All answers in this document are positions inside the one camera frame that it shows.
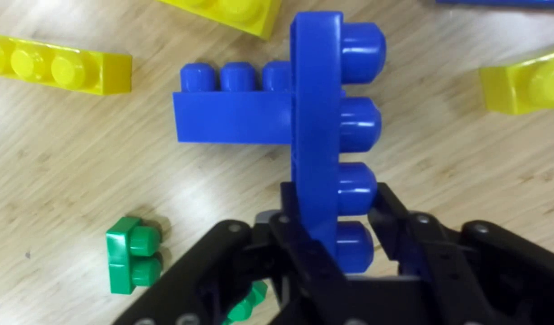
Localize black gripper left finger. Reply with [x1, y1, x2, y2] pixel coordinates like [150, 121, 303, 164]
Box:
[114, 182, 359, 325]

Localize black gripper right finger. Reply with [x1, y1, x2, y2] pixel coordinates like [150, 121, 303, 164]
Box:
[368, 184, 554, 325]

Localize blue four-stud block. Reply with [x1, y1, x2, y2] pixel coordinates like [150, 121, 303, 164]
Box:
[291, 11, 386, 273]

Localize green block right lower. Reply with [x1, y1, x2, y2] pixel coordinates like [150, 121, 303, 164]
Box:
[222, 282, 267, 325]

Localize green block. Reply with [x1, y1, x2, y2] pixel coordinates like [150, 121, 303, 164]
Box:
[107, 215, 163, 294]
[222, 282, 267, 325]

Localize green block right upper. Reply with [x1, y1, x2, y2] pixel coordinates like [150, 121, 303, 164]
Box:
[107, 215, 163, 294]

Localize blue long flat block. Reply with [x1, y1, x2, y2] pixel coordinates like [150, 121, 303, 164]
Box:
[173, 61, 292, 144]

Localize yellow block near centre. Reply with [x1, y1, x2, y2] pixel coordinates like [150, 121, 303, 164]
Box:
[478, 52, 554, 116]

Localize yellow front long block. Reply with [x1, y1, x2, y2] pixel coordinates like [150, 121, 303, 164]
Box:
[161, 0, 282, 40]

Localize yellow long block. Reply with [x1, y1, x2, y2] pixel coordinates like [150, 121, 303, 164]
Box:
[161, 0, 282, 40]
[0, 36, 132, 96]

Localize yellow middle long block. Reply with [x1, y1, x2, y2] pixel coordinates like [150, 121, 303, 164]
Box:
[0, 36, 132, 96]

